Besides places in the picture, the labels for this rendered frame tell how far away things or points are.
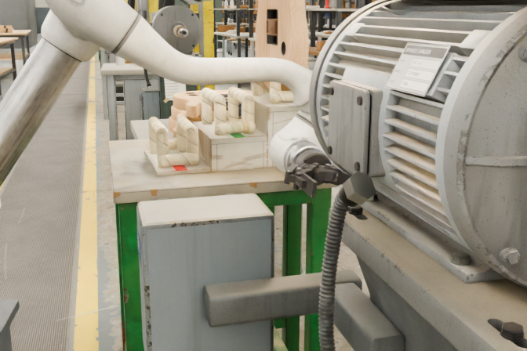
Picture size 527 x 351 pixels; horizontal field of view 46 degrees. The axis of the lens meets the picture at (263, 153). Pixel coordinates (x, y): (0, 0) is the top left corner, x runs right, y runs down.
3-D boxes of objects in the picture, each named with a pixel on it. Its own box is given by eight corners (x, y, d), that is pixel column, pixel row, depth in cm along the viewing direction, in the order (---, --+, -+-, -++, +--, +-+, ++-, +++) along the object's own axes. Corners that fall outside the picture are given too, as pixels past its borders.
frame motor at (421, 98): (725, 296, 54) (783, -11, 48) (448, 337, 47) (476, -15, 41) (462, 176, 92) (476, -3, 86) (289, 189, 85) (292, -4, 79)
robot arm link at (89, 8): (145, 7, 125) (139, 7, 138) (66, -51, 119) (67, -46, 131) (107, 60, 125) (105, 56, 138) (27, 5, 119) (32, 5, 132)
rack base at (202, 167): (212, 171, 168) (212, 168, 168) (156, 176, 163) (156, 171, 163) (191, 150, 193) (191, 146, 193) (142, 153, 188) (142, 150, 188)
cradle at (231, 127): (256, 132, 172) (256, 121, 171) (216, 135, 168) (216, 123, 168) (253, 130, 175) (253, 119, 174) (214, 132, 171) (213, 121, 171)
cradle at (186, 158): (201, 164, 169) (200, 153, 168) (158, 168, 165) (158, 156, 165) (198, 161, 172) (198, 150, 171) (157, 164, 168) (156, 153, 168)
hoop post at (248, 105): (256, 133, 173) (256, 99, 171) (245, 134, 172) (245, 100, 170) (252, 131, 176) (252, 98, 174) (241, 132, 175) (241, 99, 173)
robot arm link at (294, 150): (280, 177, 141) (288, 184, 135) (286, 138, 139) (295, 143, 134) (318, 180, 143) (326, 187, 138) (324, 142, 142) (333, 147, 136)
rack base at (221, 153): (269, 167, 173) (269, 135, 170) (211, 172, 167) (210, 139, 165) (241, 147, 198) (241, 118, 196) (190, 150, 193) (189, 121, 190)
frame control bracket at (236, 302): (361, 309, 76) (363, 280, 75) (209, 329, 72) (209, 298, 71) (349, 295, 80) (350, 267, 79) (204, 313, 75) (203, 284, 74)
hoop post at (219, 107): (227, 135, 170) (227, 101, 168) (216, 135, 169) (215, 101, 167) (224, 132, 173) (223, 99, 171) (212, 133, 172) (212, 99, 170)
